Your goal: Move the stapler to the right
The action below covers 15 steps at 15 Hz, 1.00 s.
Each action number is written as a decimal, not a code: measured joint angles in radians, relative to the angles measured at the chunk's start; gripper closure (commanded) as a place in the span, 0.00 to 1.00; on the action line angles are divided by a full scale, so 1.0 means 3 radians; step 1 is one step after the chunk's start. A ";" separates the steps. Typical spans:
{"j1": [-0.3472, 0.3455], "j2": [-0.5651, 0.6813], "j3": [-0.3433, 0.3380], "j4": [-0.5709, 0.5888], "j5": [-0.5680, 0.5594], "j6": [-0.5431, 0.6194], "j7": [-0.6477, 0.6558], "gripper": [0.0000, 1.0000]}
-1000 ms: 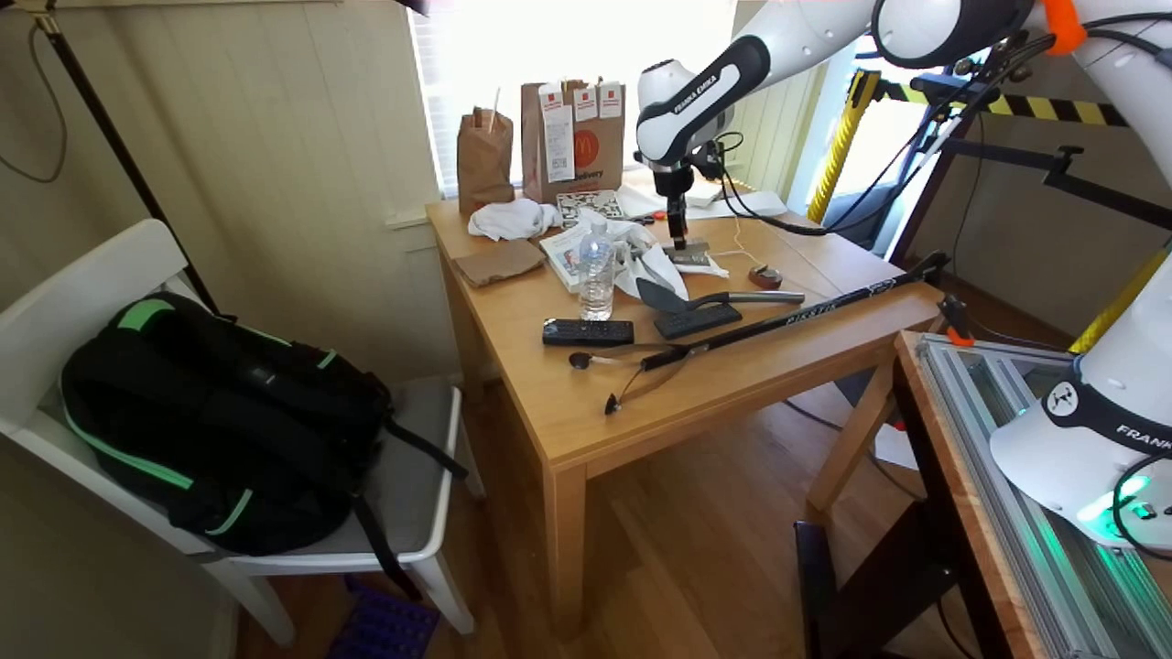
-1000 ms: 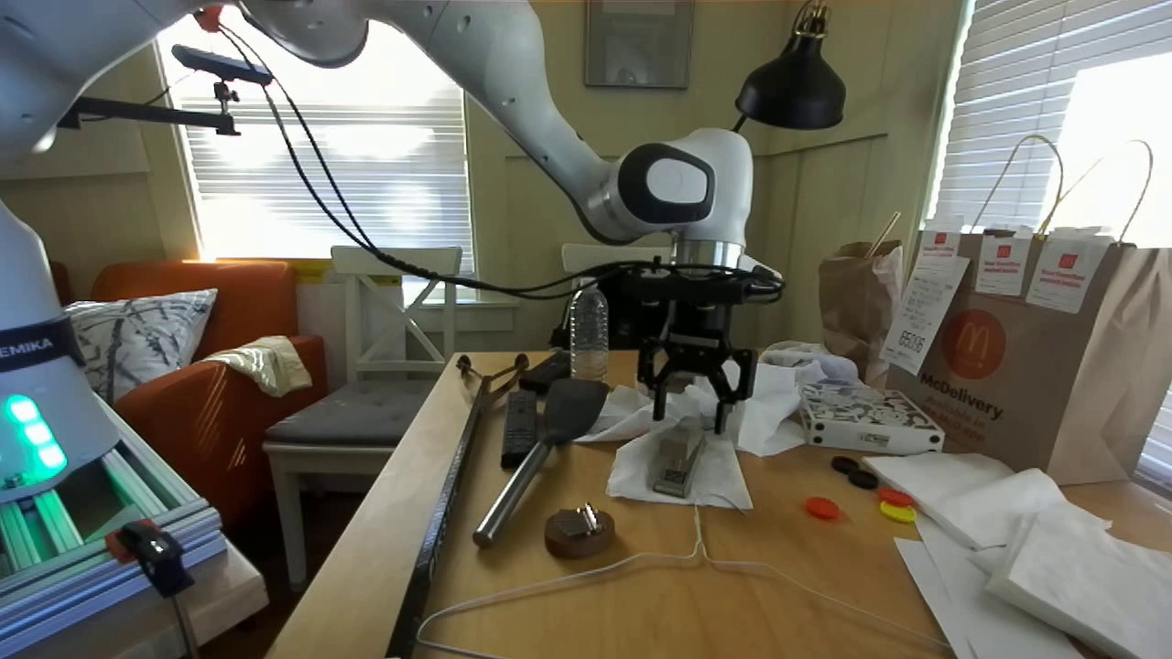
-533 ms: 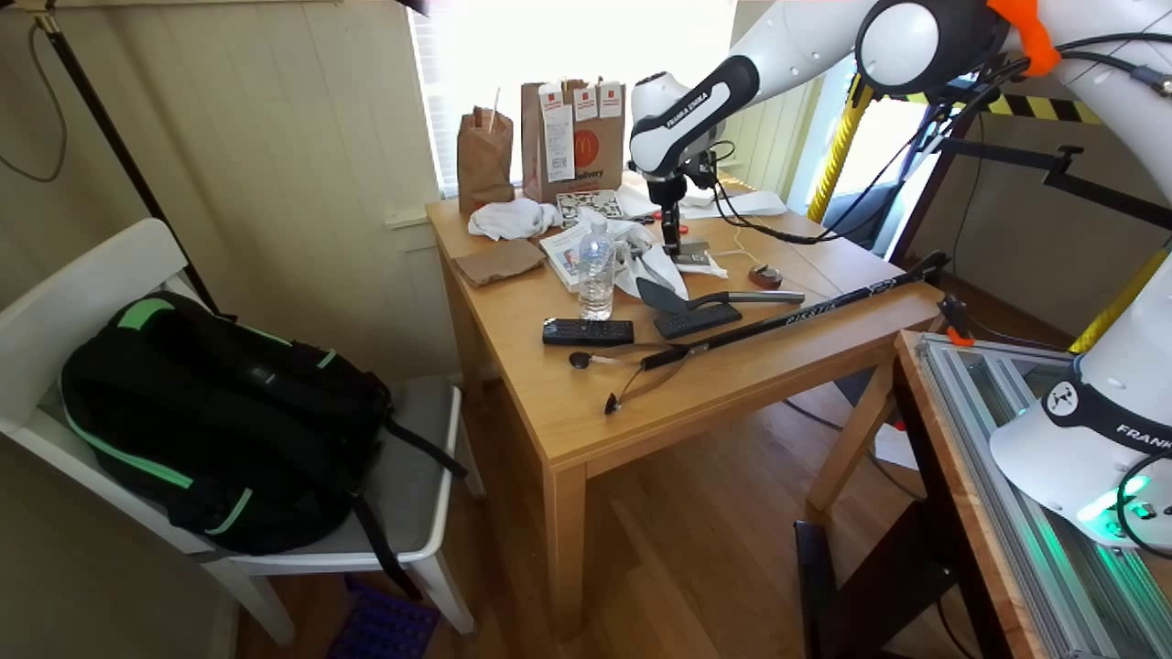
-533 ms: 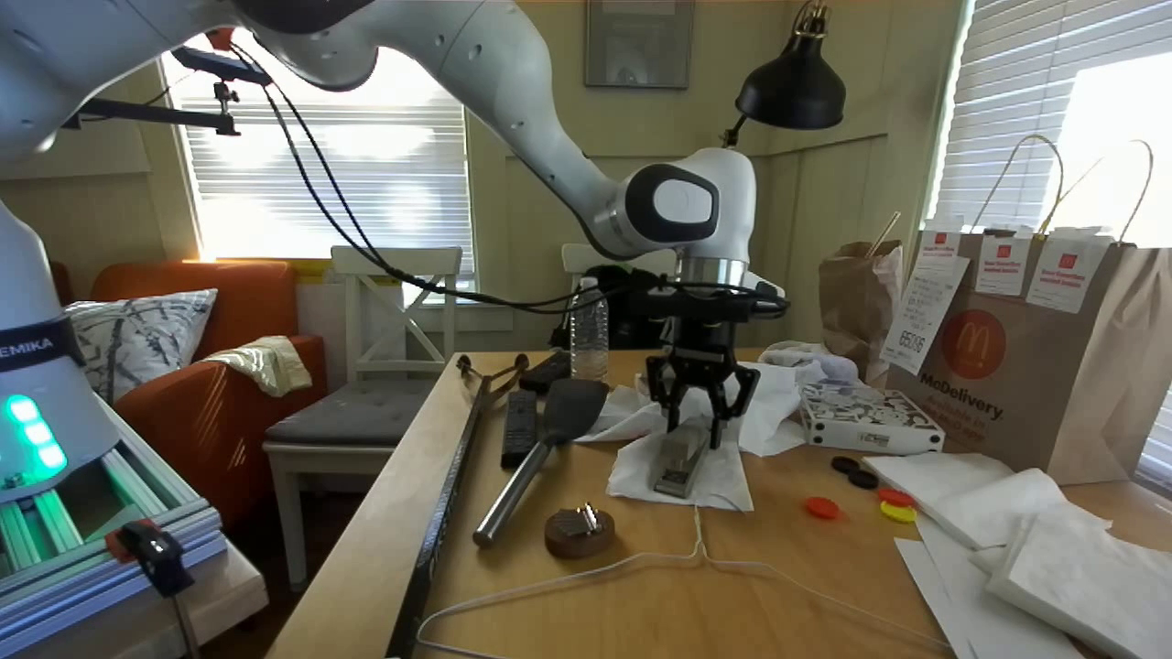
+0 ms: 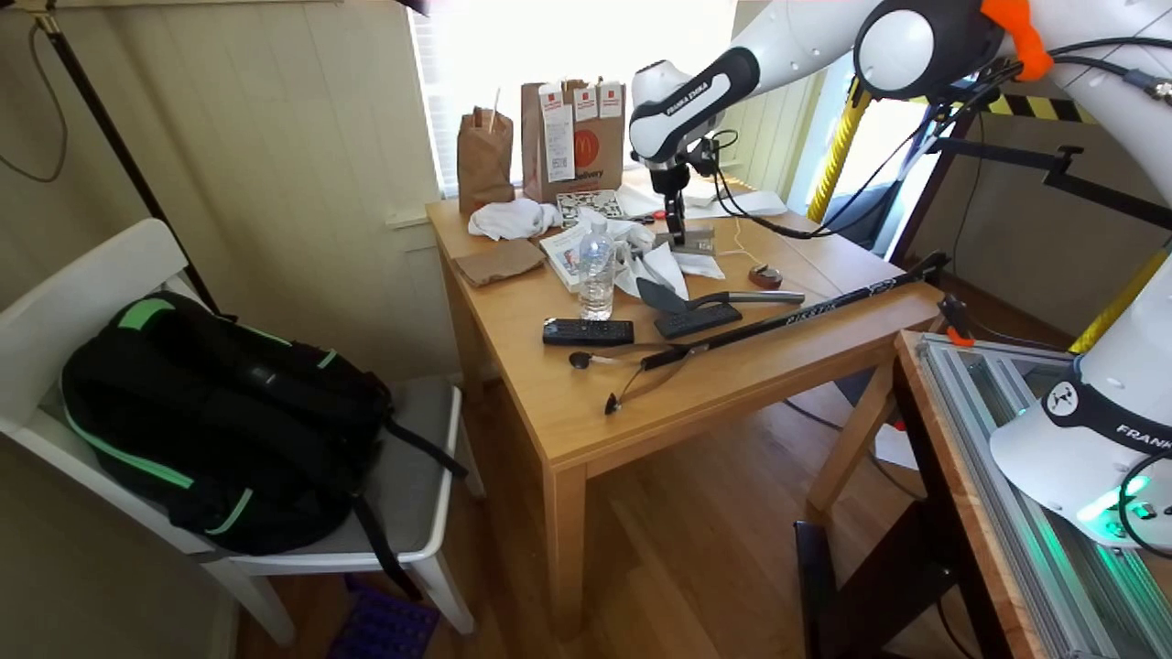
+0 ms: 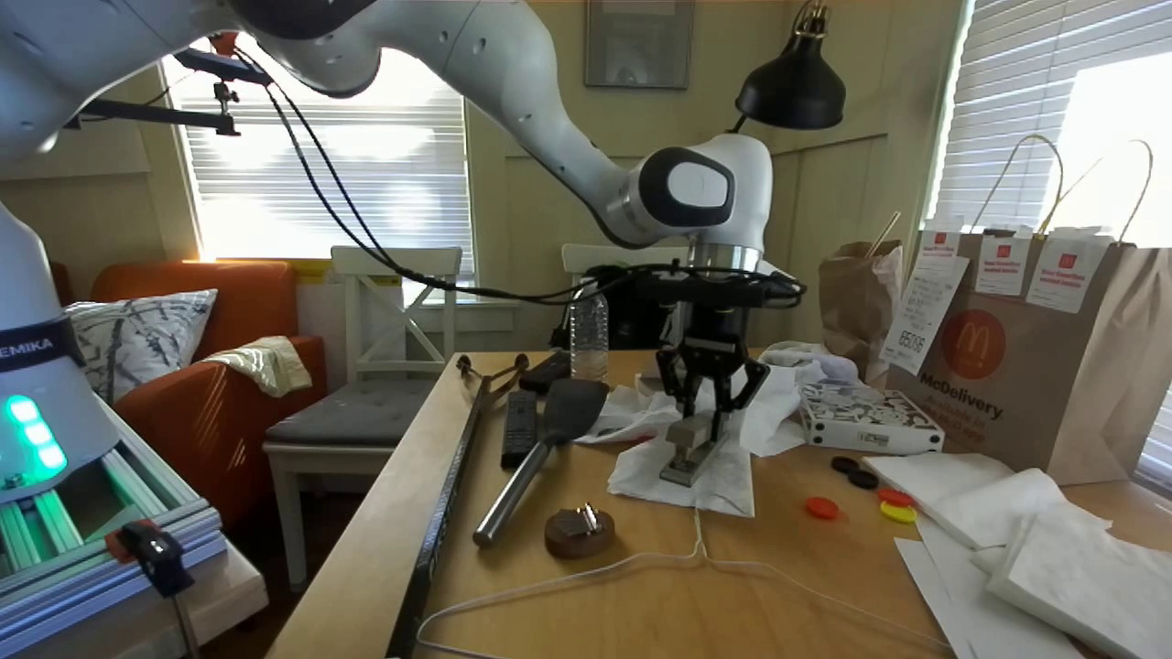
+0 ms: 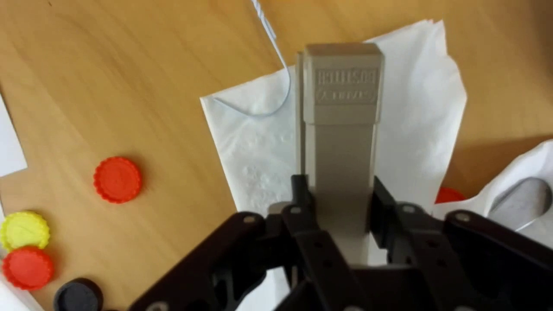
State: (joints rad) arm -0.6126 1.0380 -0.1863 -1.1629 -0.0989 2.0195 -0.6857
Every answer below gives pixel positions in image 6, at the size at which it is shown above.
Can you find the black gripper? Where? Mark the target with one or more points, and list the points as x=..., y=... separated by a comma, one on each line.
x=706, y=333

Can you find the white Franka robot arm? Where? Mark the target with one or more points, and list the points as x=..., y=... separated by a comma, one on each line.
x=490, y=62

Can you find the black stapler tool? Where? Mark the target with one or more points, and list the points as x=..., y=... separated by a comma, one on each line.
x=573, y=408

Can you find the white crumpled paper sheet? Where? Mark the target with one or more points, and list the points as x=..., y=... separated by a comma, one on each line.
x=773, y=414

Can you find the white paper napkin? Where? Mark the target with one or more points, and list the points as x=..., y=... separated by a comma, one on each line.
x=724, y=491

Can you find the clear plastic water bottle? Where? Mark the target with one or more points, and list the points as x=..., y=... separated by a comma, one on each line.
x=591, y=342

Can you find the black bottle cap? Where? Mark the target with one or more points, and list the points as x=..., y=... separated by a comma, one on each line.
x=844, y=466
x=866, y=477

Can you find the small brown paper bag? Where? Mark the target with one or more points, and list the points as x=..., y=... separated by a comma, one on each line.
x=854, y=306

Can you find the white patterned box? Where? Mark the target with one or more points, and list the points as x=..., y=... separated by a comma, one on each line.
x=873, y=423

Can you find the red bottle cap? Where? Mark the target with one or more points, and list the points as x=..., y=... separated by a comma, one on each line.
x=821, y=511
x=897, y=495

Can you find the black rectangular box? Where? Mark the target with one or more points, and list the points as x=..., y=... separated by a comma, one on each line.
x=521, y=425

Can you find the small round brown object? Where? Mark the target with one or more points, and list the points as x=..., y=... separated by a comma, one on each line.
x=579, y=531

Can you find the light wooden table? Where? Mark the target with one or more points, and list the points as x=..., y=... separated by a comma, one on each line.
x=755, y=592

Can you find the long white receipt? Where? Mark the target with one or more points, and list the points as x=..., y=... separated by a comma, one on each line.
x=923, y=312

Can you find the yellow bottle cap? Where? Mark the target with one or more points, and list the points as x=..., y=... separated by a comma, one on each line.
x=897, y=519

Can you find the flat white napkin sheet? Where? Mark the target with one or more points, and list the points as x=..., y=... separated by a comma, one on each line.
x=963, y=488
x=963, y=607

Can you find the long black rod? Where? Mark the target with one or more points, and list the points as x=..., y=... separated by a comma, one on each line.
x=445, y=516

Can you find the black desk lamp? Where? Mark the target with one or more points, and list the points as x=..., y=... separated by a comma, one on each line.
x=792, y=86

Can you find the white red bag label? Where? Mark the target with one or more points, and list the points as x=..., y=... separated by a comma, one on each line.
x=1006, y=265
x=1067, y=272

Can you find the grey seat cushion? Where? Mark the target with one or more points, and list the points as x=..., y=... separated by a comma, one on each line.
x=352, y=411

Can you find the large brown delivery paper bag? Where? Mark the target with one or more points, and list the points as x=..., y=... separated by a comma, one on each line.
x=1074, y=391

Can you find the white window blinds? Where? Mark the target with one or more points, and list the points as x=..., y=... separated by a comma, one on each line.
x=1013, y=76
x=405, y=159

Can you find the thick white napkin stack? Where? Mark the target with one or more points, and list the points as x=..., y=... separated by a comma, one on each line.
x=1085, y=588

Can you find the pale yellow cloth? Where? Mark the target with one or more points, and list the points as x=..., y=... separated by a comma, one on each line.
x=261, y=365

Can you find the orange sofa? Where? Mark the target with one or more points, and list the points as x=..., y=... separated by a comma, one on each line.
x=195, y=423

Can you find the white round device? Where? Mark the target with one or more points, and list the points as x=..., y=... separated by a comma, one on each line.
x=149, y=488

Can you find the white patterned pillow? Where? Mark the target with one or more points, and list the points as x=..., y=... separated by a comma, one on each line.
x=133, y=347

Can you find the black orange clamp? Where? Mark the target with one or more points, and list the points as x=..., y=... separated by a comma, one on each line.
x=154, y=556

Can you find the grey framed wall picture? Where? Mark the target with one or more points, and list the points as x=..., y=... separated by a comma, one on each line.
x=637, y=42

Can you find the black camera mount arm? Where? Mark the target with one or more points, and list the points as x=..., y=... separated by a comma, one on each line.
x=149, y=117

